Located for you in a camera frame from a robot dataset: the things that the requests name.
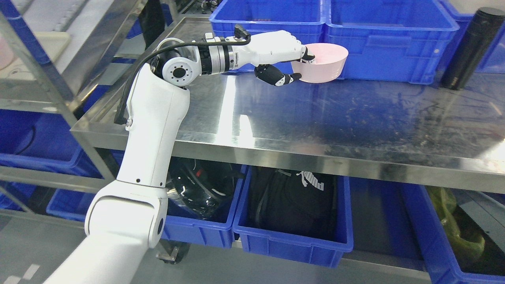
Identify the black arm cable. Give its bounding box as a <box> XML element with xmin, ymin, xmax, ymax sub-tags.
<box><xmin>114</xmin><ymin>24</ymin><xmax>252</xmax><ymax>125</ymax></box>

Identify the blue crate right on table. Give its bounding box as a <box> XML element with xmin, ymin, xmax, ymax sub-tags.
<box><xmin>324</xmin><ymin>0</ymin><xmax>459</xmax><ymax>84</ymax></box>

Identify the pink plastic bowl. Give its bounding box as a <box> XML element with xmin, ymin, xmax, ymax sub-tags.
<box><xmin>291</xmin><ymin>43</ymin><xmax>349</xmax><ymax>83</ymax></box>

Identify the blue crate on table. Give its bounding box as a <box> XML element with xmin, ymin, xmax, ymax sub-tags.
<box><xmin>209</xmin><ymin>0</ymin><xmax>327</xmax><ymax>73</ymax></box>
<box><xmin>324</xmin><ymin>0</ymin><xmax>459</xmax><ymax>84</ymax></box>

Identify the black puma bag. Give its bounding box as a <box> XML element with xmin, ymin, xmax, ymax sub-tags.
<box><xmin>247</xmin><ymin>167</ymin><xmax>339</xmax><ymax>239</ymax></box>

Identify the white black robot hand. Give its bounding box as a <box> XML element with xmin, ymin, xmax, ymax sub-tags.
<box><xmin>229</xmin><ymin>30</ymin><xmax>315</xmax><ymax>86</ymax></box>

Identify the stainless steel table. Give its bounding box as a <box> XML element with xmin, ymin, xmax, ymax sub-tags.
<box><xmin>70</xmin><ymin>17</ymin><xmax>505</xmax><ymax>194</ymax></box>

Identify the blue bin with black bag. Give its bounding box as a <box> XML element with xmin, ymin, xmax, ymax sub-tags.
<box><xmin>232</xmin><ymin>166</ymin><xmax>354</xmax><ymax>268</ymax></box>

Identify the steel shelf rack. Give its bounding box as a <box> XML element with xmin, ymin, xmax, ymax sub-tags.
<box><xmin>1</xmin><ymin>0</ymin><xmax>146</xmax><ymax>215</ymax></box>

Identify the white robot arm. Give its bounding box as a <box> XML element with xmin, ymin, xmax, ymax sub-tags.
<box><xmin>45</xmin><ymin>31</ymin><xmax>251</xmax><ymax>284</ymax></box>

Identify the blue bin under arm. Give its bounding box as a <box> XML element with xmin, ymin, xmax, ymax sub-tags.
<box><xmin>162</xmin><ymin>157</ymin><xmax>249</xmax><ymax>249</ymax></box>

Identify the blue bin right lower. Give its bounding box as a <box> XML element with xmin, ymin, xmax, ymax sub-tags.
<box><xmin>402</xmin><ymin>183</ymin><xmax>505</xmax><ymax>284</ymax></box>

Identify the green yellow bag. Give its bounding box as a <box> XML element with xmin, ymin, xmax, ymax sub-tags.
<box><xmin>426</xmin><ymin>186</ymin><xmax>486</xmax><ymax>269</ymax></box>

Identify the black thermos bottle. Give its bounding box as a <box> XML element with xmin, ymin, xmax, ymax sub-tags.
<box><xmin>440</xmin><ymin>7</ymin><xmax>505</xmax><ymax>90</ymax></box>

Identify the blue crate left on table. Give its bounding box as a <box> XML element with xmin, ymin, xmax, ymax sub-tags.
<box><xmin>209</xmin><ymin>0</ymin><xmax>327</xmax><ymax>73</ymax></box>

